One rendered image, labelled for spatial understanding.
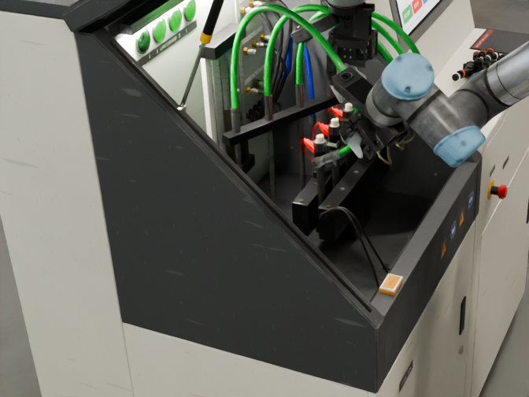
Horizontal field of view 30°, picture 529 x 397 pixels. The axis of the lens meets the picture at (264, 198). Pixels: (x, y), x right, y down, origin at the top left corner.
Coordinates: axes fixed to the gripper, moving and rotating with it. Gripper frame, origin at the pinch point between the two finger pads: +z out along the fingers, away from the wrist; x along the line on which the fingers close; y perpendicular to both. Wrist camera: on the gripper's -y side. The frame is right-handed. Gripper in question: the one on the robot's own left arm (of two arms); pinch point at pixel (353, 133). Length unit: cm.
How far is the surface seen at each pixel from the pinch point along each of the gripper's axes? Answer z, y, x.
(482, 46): 73, -17, 76
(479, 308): 77, 45, 34
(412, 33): 49, -24, 48
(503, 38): 75, -16, 84
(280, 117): 32.7, -16.7, 0.3
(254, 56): 42, -35, 6
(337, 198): 27.8, 6.1, -0.1
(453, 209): 27.4, 20.9, 21.2
